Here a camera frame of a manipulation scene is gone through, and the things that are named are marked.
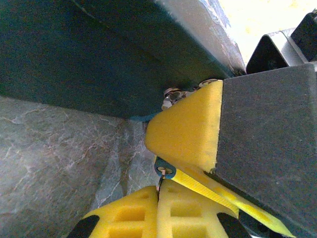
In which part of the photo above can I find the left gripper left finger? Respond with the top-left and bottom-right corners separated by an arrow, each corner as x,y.
66,185 -> 159,238

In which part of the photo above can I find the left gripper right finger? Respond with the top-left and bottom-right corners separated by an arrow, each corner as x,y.
158,178 -> 250,238

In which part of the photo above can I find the yellow strap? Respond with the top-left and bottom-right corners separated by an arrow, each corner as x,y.
172,170 -> 297,238

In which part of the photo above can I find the key with blue head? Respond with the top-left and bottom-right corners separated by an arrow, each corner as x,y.
153,158 -> 177,193

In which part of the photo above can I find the blue patterned padlock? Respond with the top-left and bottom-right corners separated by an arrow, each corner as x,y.
0,0 -> 246,122

